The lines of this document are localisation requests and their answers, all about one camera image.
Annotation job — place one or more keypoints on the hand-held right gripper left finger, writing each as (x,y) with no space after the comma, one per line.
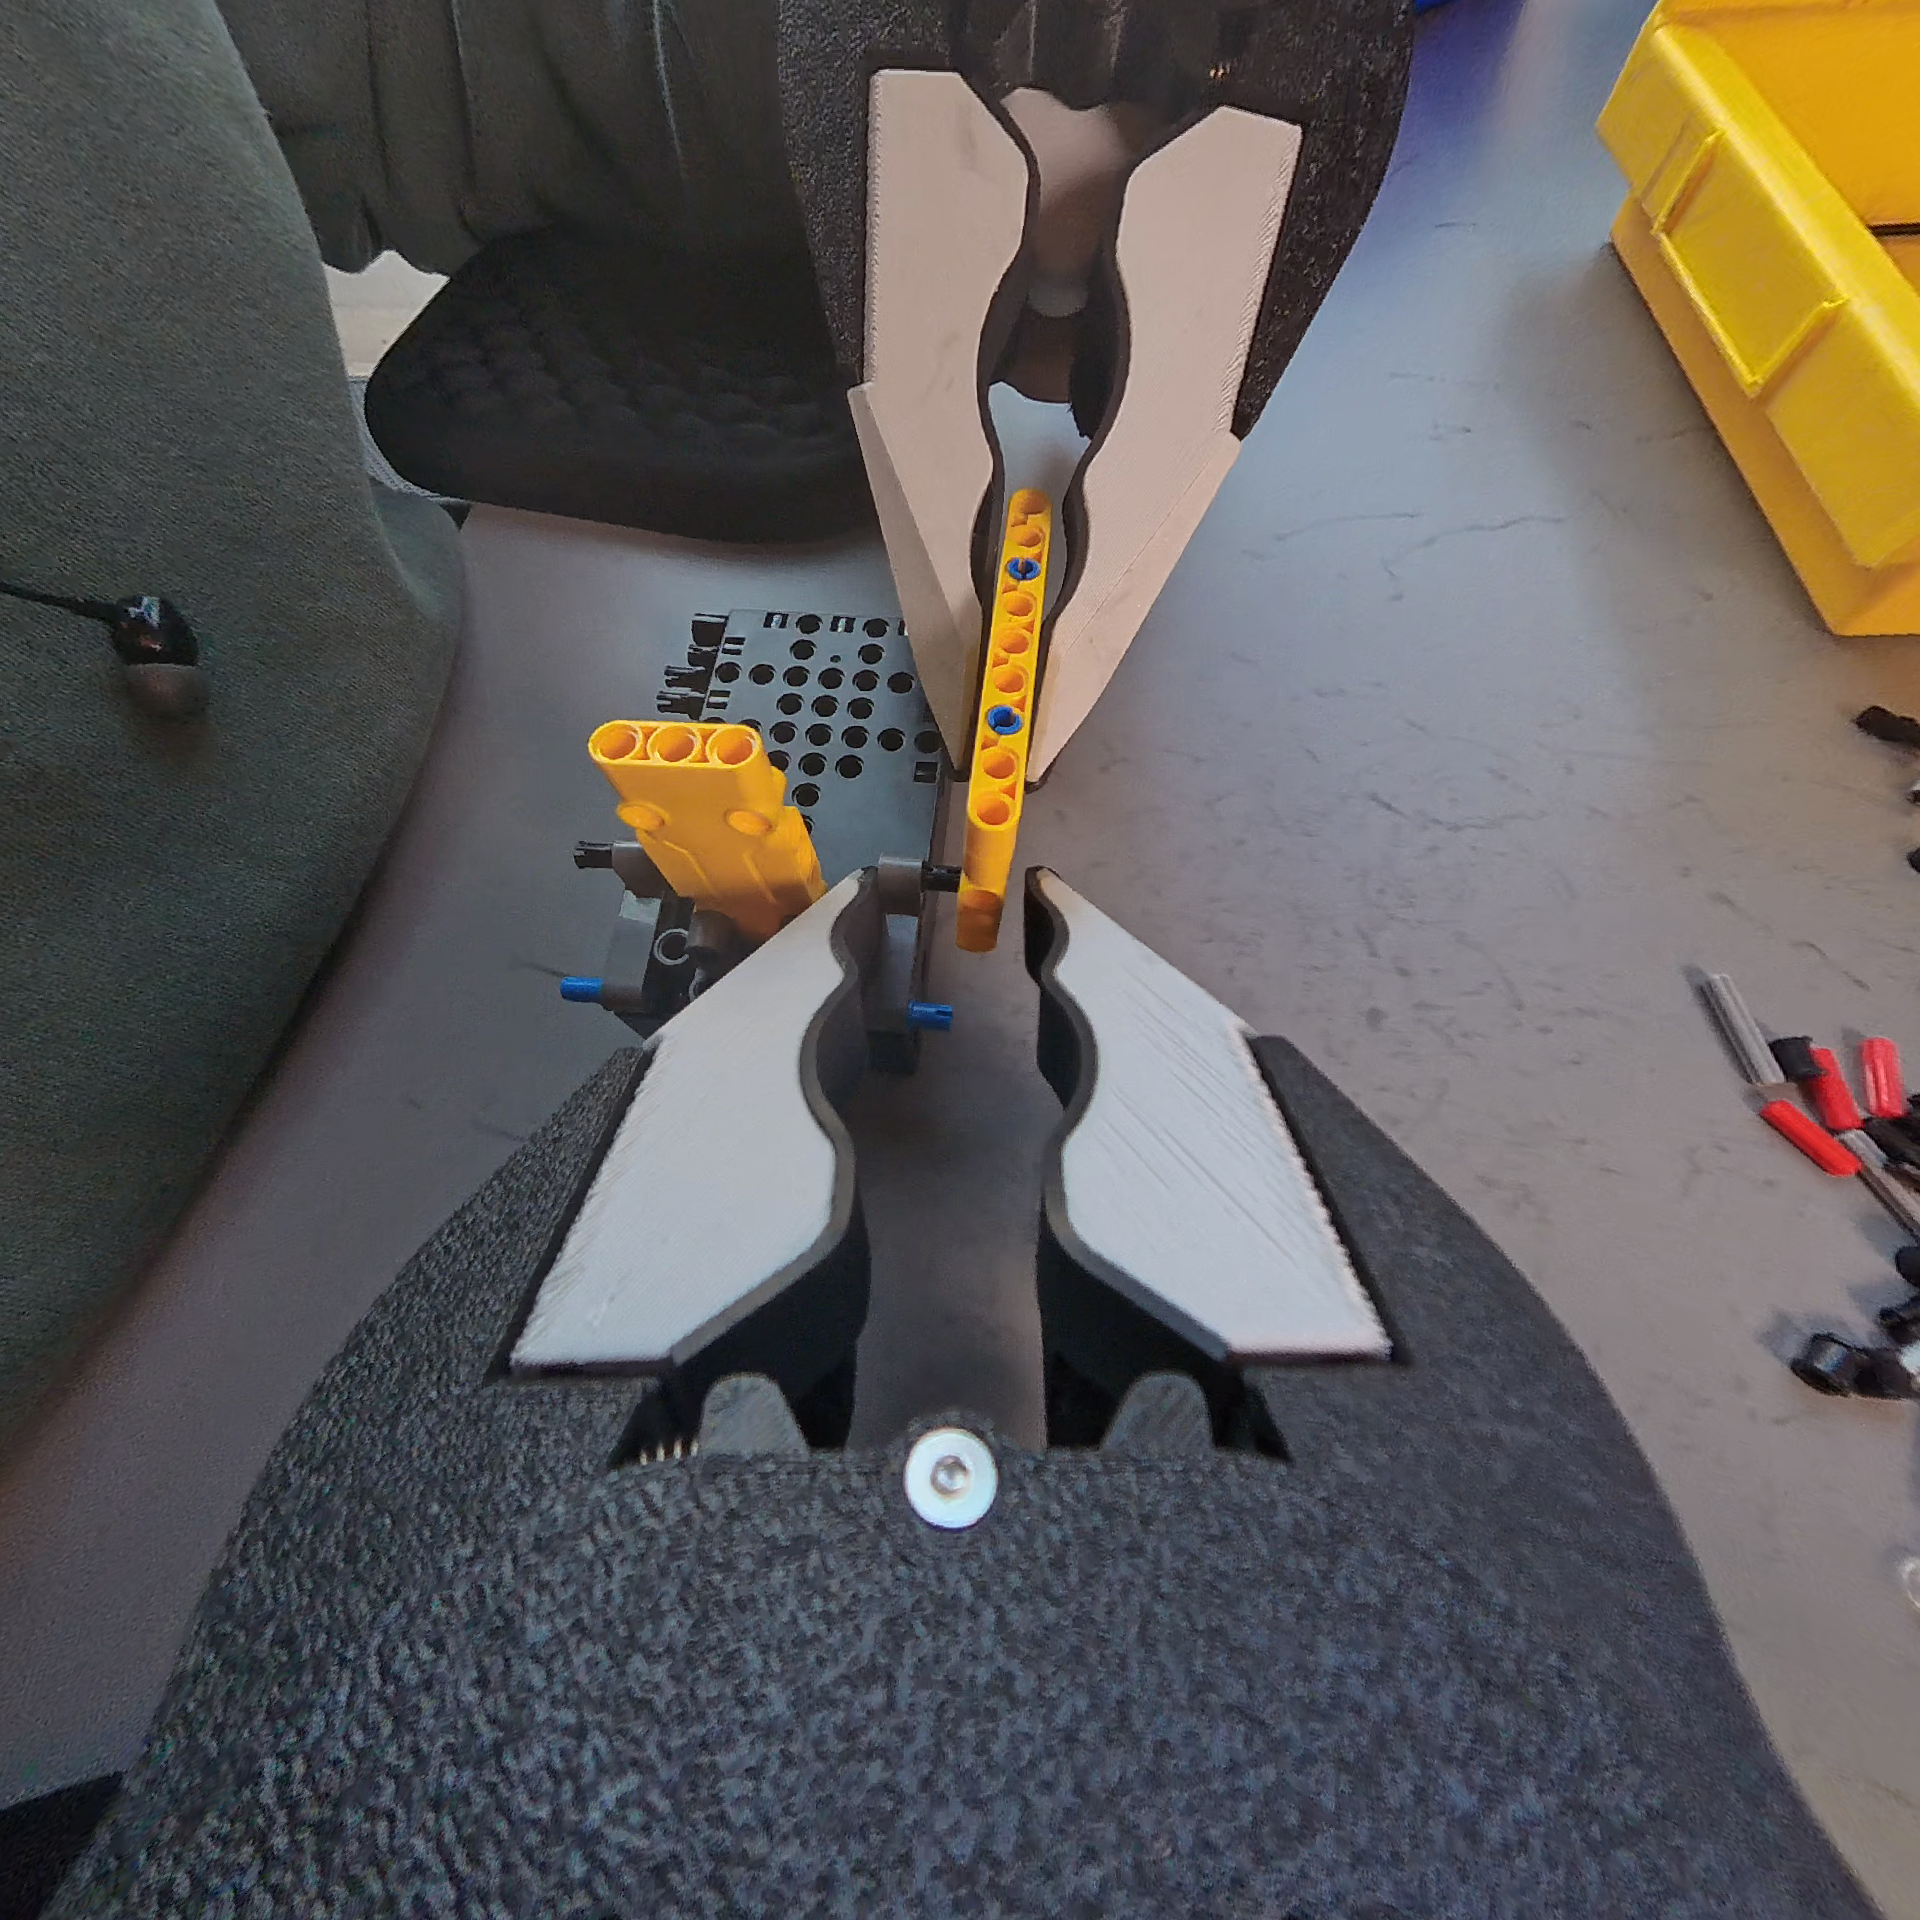
(691,1201)

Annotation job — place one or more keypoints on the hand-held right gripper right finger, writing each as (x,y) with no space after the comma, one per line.
(1201,1201)

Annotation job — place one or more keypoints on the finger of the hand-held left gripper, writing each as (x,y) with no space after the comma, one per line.
(921,300)
(1201,300)

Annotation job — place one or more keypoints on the yellow panel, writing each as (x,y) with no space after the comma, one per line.
(705,826)

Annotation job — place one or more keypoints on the black lego base block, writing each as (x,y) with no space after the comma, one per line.
(826,705)

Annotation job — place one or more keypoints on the yellow lego beam with pins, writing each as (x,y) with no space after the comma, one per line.
(1003,722)

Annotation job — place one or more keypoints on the pile of small lego parts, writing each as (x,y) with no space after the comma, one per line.
(1845,1110)

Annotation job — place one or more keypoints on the person's black pants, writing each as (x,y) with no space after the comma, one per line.
(599,389)

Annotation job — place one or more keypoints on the yellow storage bin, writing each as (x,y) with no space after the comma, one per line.
(1770,300)

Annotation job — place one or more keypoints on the black earphone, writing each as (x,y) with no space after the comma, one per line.
(158,638)

